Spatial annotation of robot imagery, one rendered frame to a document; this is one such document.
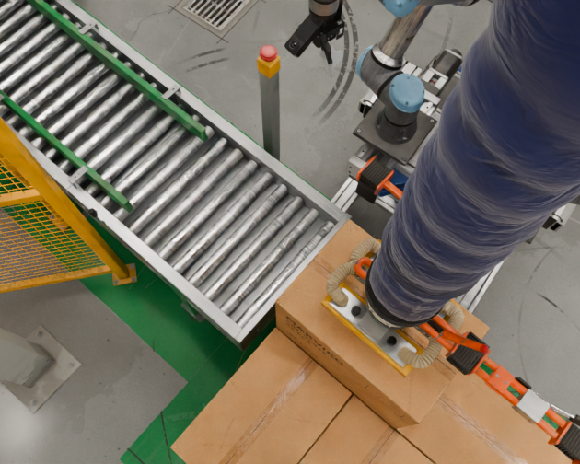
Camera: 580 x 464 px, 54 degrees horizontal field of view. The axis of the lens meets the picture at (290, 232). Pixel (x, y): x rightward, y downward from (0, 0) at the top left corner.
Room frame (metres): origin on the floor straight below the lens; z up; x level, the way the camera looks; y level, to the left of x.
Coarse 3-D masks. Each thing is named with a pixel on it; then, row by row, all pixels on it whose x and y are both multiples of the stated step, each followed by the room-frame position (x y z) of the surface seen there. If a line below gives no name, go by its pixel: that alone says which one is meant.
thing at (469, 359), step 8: (464, 336) 0.32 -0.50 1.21; (472, 336) 0.32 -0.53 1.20; (456, 344) 0.30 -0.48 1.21; (448, 352) 0.28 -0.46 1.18; (456, 352) 0.28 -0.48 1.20; (464, 352) 0.28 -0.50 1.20; (472, 352) 0.28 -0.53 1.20; (480, 352) 0.28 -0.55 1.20; (488, 352) 0.28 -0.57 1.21; (448, 360) 0.26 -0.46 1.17; (456, 360) 0.25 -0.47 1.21; (464, 360) 0.26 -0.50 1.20; (472, 360) 0.26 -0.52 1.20; (480, 360) 0.26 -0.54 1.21; (464, 368) 0.23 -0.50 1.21; (472, 368) 0.23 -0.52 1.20
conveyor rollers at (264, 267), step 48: (0, 0) 2.09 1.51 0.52; (0, 48) 1.78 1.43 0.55; (48, 48) 1.79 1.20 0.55; (48, 96) 1.53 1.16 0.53; (96, 96) 1.53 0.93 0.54; (144, 96) 1.53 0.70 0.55; (96, 144) 1.28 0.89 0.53; (144, 144) 1.28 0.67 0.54; (192, 144) 1.29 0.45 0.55; (96, 192) 1.04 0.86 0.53; (144, 192) 1.04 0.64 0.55; (192, 192) 1.04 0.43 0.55; (144, 240) 0.81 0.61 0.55; (240, 240) 0.84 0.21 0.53; (288, 240) 0.84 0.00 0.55; (240, 288) 0.62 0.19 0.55
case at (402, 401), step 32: (352, 224) 0.76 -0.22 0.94; (320, 256) 0.64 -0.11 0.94; (288, 288) 0.52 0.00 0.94; (320, 288) 0.52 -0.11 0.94; (352, 288) 0.53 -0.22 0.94; (288, 320) 0.43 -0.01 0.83; (320, 320) 0.41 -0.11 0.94; (480, 320) 0.43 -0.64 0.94; (320, 352) 0.34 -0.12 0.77; (352, 352) 0.31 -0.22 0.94; (352, 384) 0.24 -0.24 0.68; (384, 384) 0.21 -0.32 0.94; (416, 384) 0.22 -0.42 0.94; (448, 384) 0.22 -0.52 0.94; (384, 416) 0.14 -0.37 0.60; (416, 416) 0.12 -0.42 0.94
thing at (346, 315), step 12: (348, 288) 0.49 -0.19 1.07; (324, 300) 0.45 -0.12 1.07; (360, 300) 0.45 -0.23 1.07; (336, 312) 0.41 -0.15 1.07; (348, 312) 0.41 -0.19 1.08; (360, 312) 0.41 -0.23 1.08; (348, 324) 0.37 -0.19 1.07; (360, 336) 0.34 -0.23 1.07; (384, 336) 0.34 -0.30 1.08; (396, 336) 0.34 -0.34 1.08; (372, 348) 0.30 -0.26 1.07; (384, 348) 0.30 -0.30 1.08; (396, 348) 0.31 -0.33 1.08; (420, 348) 0.31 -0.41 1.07; (396, 360) 0.27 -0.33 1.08; (408, 372) 0.24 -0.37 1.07
